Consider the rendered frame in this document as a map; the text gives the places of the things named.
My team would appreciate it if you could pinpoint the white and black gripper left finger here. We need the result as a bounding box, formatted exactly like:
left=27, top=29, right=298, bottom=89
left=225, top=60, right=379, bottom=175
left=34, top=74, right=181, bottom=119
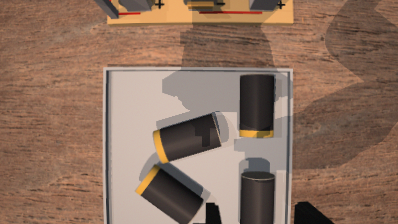
left=193, top=203, right=222, bottom=224

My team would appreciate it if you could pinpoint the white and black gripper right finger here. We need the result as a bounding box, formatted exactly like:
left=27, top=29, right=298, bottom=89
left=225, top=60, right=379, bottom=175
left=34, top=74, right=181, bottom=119
left=294, top=201, right=334, bottom=224

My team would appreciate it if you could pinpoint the white shallow tray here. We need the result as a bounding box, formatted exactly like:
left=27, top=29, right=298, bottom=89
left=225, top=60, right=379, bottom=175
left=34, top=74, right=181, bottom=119
left=103, top=67, right=293, bottom=224

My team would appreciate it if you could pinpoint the tan battery holder board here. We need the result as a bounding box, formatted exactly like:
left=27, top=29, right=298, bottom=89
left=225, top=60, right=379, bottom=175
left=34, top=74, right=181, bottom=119
left=94, top=0, right=293, bottom=27

